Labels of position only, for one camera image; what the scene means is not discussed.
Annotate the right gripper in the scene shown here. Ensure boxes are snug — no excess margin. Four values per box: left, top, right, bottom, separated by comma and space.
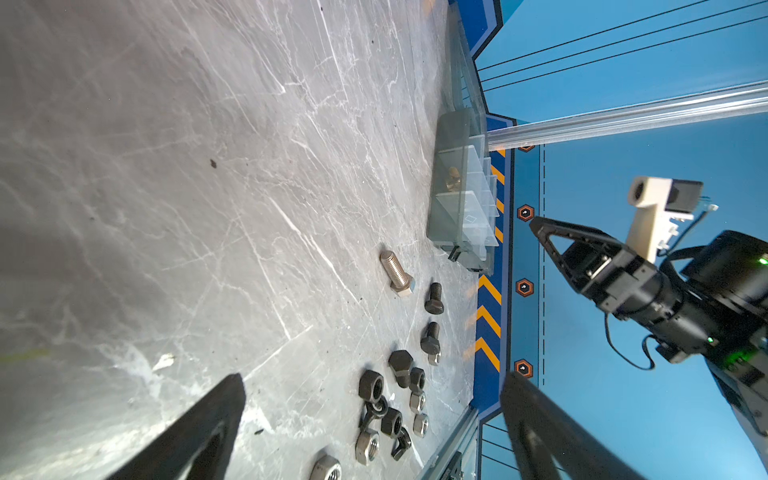
530, 216, 729, 363

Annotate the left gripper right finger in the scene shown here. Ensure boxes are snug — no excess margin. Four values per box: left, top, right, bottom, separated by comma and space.
500, 372, 643, 480

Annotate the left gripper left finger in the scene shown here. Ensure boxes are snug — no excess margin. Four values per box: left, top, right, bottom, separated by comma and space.
109, 373, 246, 479

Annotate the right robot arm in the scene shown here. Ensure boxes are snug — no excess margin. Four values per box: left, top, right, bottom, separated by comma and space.
530, 217, 767, 436

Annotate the clear plastic organizer box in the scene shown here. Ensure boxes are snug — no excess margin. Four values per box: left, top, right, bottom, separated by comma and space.
427, 3, 499, 274

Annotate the silver hex nut left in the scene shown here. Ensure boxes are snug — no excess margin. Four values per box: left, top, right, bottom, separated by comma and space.
309, 454, 343, 480

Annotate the silver hex nut lowest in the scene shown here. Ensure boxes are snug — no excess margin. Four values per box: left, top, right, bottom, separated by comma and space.
413, 412, 429, 438

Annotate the black hex bolt upper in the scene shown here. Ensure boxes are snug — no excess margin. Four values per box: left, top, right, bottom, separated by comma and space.
424, 282, 445, 315

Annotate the black hex bolt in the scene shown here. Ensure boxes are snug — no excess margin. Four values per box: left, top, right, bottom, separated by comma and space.
388, 349, 414, 389
424, 282, 445, 315
420, 321, 441, 366

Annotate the silver hex nut lower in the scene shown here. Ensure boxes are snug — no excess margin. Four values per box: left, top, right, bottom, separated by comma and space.
409, 392, 426, 414

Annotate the black wing nut front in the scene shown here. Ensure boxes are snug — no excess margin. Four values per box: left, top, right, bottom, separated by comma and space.
391, 427, 413, 461

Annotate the black wing nut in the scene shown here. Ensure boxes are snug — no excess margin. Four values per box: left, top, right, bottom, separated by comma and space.
391, 427, 413, 461
358, 396, 389, 430

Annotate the silver hex bolt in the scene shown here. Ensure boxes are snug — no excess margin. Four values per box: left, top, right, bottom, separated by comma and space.
379, 250, 414, 297

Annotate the black hex bolt lower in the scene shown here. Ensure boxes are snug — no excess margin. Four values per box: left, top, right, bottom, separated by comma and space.
420, 321, 441, 366

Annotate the black hex bolt middle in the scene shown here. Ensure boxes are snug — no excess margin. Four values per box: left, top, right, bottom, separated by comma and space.
388, 349, 414, 389

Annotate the black wing nut left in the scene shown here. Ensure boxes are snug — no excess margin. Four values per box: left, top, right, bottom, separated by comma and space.
358, 396, 389, 430

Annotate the black hex nut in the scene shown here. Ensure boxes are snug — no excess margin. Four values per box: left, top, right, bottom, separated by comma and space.
358, 369, 384, 403

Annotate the front aluminium rail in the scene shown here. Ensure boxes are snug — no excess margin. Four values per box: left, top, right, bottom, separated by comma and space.
419, 406, 480, 480

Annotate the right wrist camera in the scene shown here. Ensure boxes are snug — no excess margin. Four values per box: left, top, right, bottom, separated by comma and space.
626, 176, 719, 263

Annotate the right aluminium frame post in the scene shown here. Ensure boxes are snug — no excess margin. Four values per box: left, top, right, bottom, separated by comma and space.
486, 81, 767, 151

